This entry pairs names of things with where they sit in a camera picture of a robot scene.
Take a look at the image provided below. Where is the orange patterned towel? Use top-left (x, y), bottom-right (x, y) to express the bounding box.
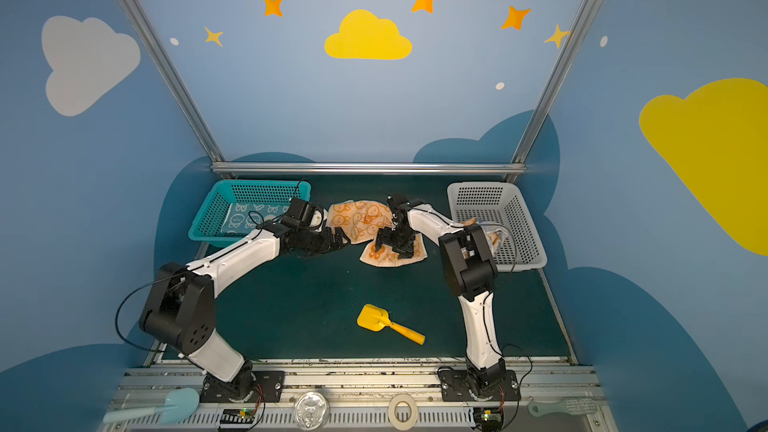
top-left (328, 200), bottom-right (428, 268)

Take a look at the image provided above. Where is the blue bunny towel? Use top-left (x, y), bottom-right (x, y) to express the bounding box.
top-left (220, 203), bottom-right (288, 236)

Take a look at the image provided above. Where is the teal plastic basket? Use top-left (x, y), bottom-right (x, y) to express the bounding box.
top-left (188, 179), bottom-right (311, 248)

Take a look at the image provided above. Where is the grey plastic basket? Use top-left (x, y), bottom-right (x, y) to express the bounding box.
top-left (447, 182), bottom-right (547, 272)

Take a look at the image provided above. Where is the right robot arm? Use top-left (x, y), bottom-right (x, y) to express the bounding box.
top-left (374, 195), bottom-right (506, 382)

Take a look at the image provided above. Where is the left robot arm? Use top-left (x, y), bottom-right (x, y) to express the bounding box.
top-left (138, 221), bottom-right (351, 396)

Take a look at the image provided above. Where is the yellow toy shovel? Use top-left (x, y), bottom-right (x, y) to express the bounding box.
top-left (357, 304), bottom-right (425, 345)

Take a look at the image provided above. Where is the clear round lid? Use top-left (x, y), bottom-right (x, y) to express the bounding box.
top-left (294, 391), bottom-right (330, 431)

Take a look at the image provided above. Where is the white tape roll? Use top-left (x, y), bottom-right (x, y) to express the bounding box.
top-left (387, 394), bottom-right (419, 431)

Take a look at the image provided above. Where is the left circuit board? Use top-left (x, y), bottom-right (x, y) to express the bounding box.
top-left (217, 408), bottom-right (257, 431)

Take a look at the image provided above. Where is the circuit board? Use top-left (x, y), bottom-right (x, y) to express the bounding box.
top-left (472, 408), bottom-right (504, 432)
top-left (217, 408), bottom-right (257, 431)

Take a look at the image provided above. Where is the right circuit board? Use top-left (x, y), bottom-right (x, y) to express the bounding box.
top-left (472, 408), bottom-right (504, 432)

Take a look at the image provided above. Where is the grey-green brush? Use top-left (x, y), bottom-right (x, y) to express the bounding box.
top-left (527, 397), bottom-right (599, 417)

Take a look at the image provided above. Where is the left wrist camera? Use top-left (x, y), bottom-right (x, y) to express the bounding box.
top-left (281, 197), bottom-right (326, 230)

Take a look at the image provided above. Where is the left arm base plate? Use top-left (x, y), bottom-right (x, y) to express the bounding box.
top-left (200, 370), bottom-right (285, 404)

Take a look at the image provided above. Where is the aluminium front rail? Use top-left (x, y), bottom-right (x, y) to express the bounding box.
top-left (99, 354), bottom-right (618, 431)

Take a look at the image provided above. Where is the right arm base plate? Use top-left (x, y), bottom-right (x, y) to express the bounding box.
top-left (436, 367), bottom-right (521, 402)

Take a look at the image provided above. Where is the aluminium frame left post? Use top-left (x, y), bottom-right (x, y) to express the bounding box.
top-left (117, 0), bottom-right (225, 162)

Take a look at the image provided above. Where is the aluminium frame post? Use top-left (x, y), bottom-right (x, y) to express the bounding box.
top-left (117, 0), bottom-right (225, 162)
top-left (504, 0), bottom-right (604, 183)

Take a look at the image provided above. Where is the aluminium frame right post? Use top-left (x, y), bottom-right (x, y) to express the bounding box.
top-left (504, 0), bottom-right (604, 183)

